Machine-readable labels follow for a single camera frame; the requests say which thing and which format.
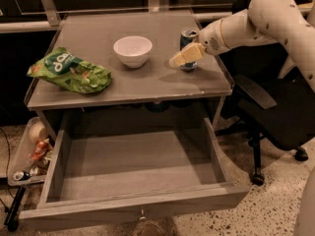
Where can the grey cabinet table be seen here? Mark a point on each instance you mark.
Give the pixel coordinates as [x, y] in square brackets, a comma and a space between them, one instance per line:
[92, 40]

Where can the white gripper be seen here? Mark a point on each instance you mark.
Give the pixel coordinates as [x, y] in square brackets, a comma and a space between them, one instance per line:
[210, 38]

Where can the green chip bag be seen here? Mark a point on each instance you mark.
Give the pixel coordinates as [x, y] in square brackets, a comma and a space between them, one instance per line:
[70, 72]

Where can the open grey top drawer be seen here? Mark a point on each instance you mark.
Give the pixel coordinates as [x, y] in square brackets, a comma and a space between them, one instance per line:
[98, 178]

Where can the metal rail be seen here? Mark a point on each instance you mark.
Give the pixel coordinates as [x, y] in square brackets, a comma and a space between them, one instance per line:
[41, 15]

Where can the black office chair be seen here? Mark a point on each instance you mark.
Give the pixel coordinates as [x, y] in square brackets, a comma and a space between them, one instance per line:
[266, 106]

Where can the black stand leg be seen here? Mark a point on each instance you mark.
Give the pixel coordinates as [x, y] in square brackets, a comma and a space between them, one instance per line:
[11, 222]

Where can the white round object in bin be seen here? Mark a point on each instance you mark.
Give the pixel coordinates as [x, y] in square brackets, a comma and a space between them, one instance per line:
[38, 132]

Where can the clear plastic bin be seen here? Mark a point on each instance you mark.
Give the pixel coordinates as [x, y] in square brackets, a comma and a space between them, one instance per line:
[23, 159]

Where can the dark can in bin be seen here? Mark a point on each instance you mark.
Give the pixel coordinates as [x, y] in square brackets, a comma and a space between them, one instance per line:
[21, 175]

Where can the redbull can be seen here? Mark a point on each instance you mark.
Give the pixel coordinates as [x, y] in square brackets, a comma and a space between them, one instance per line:
[187, 36]

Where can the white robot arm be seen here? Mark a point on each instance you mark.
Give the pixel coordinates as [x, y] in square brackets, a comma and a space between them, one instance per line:
[263, 22]

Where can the white bowl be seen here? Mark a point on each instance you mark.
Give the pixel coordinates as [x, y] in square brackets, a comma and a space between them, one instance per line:
[133, 51]

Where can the orange soda can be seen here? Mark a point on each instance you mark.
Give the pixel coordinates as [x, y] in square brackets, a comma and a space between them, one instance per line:
[40, 150]

